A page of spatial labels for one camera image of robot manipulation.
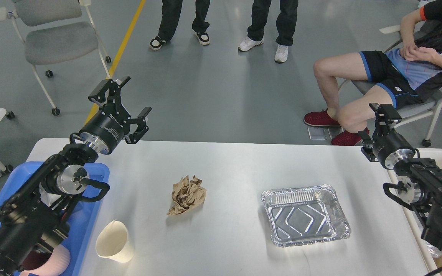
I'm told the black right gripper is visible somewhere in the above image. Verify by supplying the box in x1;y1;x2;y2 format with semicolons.
358;103;416;170

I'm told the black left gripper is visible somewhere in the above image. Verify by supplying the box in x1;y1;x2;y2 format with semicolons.
79;76;152;155

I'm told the square stainless steel container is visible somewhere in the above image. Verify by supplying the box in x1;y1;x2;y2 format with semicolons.
39;184;69;212

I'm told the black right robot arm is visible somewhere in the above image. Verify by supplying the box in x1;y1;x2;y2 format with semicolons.
358;103;442;276

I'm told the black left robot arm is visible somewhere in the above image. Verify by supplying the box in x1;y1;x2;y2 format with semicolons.
0;76;152;276

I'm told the white waste bin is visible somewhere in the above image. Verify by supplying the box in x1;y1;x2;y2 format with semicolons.
388;149;442;276

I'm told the grey chair under person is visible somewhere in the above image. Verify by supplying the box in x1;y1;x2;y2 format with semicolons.
339;20;442;147

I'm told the seated person in shorts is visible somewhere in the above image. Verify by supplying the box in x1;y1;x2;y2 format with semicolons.
303;0;442;146

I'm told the grey office chair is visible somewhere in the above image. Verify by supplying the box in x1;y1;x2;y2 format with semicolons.
0;0;112;116

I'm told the crumpled brown paper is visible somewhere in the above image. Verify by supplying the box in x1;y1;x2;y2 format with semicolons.
167;175;207;215

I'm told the blue plastic tray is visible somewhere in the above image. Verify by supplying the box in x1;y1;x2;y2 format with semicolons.
0;161;109;276

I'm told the aluminium foil tray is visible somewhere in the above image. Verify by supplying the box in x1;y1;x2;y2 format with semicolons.
260;184;351;247

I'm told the person in black trousers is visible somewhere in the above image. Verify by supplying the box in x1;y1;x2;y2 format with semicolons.
150;0;211;51

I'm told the cream paper cup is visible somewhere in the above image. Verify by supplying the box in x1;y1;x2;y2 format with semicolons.
95;220;135;263

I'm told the person with white sneakers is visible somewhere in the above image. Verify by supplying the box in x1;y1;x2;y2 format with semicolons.
238;0;299;63

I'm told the pink ribbed mug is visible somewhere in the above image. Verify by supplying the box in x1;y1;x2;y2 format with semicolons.
20;245;71;276

